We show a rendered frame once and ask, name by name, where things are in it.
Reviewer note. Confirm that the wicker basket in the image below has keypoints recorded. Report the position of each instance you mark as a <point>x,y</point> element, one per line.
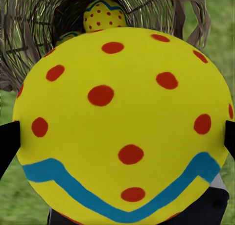
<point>9,78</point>

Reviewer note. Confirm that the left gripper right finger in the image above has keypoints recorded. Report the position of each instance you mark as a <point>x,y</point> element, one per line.
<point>230,137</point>

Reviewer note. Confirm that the easter egg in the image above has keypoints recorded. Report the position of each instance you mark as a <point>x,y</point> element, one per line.
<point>123,126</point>
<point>67,37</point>
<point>101,14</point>

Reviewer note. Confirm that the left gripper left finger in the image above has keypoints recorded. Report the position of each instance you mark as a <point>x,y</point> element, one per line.
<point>10,142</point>

